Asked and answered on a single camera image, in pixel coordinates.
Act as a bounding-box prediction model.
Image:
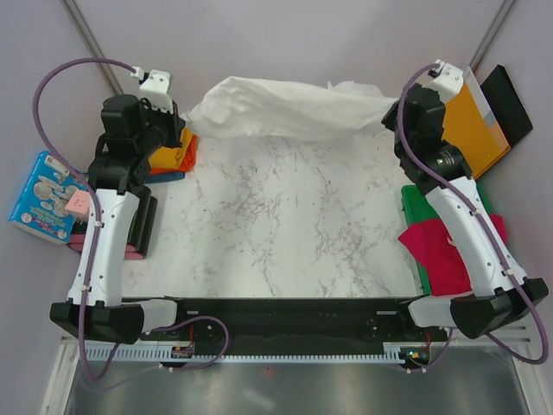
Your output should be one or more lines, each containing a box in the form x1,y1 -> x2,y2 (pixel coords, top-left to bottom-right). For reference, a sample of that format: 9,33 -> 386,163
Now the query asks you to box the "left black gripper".
136,98 -> 186,157

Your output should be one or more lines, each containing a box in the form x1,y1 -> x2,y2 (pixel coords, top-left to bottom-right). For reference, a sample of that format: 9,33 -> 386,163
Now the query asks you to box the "white t shirt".
182,76 -> 397,142

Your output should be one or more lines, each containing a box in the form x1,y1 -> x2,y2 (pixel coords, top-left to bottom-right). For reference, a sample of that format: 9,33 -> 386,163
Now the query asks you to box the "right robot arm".
382,83 -> 549,341

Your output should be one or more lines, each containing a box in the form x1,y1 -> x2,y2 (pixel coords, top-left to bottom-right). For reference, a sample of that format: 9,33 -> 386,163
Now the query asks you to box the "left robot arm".
49,94 -> 190,344

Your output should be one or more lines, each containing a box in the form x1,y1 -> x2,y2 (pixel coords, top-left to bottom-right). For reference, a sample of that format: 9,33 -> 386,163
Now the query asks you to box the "mustard yellow folded shirt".
149,129 -> 194,169

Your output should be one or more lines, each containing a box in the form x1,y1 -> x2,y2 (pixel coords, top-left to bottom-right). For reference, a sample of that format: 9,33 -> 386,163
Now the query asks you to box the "blue folded shirt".
146,171 -> 186,184

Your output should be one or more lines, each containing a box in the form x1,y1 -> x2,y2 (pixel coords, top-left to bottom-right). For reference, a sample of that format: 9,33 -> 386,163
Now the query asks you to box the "orange envelope folder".
443,67 -> 511,179

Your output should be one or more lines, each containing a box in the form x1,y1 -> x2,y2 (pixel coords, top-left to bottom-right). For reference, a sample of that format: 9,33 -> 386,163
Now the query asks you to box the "black and pink case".
67,187 -> 158,260

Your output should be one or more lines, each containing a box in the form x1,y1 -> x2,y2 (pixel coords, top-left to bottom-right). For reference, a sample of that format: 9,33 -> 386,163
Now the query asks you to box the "green plastic tray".
400,182 -> 525,304

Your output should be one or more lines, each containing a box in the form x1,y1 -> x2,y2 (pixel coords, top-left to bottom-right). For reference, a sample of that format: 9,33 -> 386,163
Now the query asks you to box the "pink cube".
65,190 -> 91,220

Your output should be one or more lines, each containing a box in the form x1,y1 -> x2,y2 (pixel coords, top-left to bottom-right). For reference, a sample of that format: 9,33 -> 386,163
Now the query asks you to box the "black flat box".
480,64 -> 533,147

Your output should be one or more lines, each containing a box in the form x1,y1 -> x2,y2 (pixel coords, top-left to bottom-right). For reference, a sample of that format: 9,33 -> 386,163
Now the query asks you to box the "magenta t shirt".
397,214 -> 509,298

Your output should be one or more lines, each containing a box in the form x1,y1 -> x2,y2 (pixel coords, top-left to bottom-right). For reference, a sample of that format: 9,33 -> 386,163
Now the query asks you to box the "blue printed box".
9,150 -> 86,245

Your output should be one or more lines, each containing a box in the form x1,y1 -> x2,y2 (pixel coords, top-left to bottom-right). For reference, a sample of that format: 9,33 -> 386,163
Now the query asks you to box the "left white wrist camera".
131,67 -> 175,114

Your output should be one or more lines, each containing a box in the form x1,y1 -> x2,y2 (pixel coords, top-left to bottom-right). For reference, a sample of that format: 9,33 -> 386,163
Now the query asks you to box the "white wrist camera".
425,60 -> 464,104
131,67 -> 175,114

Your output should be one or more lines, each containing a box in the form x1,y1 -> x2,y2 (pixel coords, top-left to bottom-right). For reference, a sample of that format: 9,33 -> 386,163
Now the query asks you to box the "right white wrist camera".
425,60 -> 464,104

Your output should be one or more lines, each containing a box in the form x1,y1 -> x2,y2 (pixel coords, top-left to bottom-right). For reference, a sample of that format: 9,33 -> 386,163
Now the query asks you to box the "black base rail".
140,298 -> 447,354

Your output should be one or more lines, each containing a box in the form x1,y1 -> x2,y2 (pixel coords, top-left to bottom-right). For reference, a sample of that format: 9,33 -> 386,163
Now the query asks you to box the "white cable duct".
77,343 -> 429,363

